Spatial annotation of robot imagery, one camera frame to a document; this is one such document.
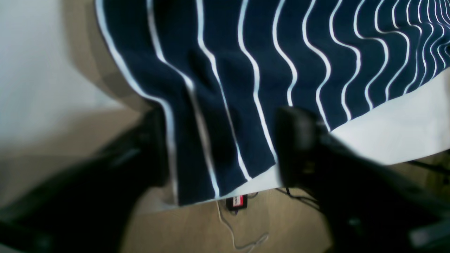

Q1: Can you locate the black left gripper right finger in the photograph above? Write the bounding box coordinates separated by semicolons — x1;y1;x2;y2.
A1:
275;107;449;253

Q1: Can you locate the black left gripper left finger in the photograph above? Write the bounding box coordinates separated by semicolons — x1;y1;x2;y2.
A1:
1;107;169;253

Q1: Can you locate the navy white striped t-shirt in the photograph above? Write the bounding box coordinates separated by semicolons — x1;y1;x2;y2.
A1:
95;0;449;206

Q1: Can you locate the black red device on floor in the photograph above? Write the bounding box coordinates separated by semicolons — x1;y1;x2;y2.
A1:
225;194;248;212

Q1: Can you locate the white cable on floor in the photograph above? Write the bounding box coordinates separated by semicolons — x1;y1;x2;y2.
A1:
215;200;269;253

